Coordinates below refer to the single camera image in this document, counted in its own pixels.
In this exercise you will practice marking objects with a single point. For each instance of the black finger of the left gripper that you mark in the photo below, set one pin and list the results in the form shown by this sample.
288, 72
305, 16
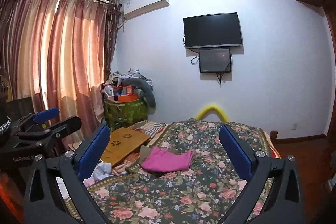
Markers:
62, 129

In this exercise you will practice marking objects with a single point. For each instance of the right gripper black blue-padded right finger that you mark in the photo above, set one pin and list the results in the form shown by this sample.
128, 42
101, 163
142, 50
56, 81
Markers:
284, 203

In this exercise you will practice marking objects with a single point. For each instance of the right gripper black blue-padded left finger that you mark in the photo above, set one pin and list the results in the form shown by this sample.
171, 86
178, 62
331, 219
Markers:
43, 200

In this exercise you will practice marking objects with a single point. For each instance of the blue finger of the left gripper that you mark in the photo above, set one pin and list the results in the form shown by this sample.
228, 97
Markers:
42, 117

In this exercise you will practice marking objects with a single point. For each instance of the pink pants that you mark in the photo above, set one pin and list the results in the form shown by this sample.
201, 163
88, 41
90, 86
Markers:
163, 161

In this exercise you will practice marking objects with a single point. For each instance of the green fabric storage box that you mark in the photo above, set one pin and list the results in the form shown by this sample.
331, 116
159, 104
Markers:
118, 115

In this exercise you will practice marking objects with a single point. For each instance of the pink striped curtain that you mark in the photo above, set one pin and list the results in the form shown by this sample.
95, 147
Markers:
58, 53

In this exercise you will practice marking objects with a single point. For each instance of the bamboo lap desk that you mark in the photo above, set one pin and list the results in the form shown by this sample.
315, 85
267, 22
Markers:
123, 142

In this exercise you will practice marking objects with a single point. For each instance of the orange box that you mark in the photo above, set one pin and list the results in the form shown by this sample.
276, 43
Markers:
127, 98

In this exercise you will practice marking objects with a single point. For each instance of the floral green bed quilt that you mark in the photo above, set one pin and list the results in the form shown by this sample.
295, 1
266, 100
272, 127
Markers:
201, 194

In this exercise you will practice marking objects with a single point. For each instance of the olive green garment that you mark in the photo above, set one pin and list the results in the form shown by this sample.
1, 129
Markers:
141, 158

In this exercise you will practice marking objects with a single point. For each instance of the grey plush pillow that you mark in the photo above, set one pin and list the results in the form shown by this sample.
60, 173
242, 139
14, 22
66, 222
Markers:
146, 91

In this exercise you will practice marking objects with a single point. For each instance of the yellow foam bed guard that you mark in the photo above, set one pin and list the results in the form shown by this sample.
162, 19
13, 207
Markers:
213, 109

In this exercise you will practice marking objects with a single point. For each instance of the white air conditioner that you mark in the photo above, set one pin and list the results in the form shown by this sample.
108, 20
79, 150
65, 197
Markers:
135, 8

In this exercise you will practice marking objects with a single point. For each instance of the white wall socket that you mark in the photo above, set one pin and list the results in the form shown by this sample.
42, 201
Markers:
294, 126

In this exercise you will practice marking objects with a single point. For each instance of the small black wall monitor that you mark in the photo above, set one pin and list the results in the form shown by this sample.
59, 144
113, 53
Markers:
216, 60

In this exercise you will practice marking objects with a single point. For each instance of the black wall television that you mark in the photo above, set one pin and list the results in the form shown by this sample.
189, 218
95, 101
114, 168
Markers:
212, 30

